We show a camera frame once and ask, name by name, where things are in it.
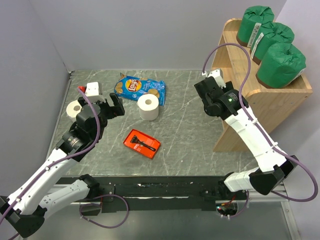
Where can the green roll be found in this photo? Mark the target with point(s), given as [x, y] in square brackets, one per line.
[268, 34]
[251, 22]
[281, 64]

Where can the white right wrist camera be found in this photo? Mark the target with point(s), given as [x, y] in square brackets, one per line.
[217, 74]

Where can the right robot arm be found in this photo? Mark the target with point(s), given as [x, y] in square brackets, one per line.
[273, 165]

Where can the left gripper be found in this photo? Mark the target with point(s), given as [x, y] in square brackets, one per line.
[114, 110]

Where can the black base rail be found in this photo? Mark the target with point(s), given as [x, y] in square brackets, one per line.
[151, 193]

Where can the black razor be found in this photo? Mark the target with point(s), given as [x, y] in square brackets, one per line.
[137, 141]

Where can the wooden shelf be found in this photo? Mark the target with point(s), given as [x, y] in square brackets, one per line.
[271, 106]

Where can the orange razor box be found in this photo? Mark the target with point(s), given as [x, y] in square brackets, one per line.
[139, 148]

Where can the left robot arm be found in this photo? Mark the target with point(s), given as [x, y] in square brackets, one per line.
[28, 207]

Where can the blue Lays chips bag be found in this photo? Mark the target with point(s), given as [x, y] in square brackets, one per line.
[132, 88]

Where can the white paper towel roll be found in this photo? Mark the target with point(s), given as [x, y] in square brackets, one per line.
[148, 107]
[72, 109]

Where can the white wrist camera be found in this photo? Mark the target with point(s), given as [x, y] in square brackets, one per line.
[217, 74]
[93, 92]

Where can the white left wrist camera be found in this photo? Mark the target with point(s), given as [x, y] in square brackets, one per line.
[93, 92]

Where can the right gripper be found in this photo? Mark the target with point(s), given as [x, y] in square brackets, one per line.
[229, 86]

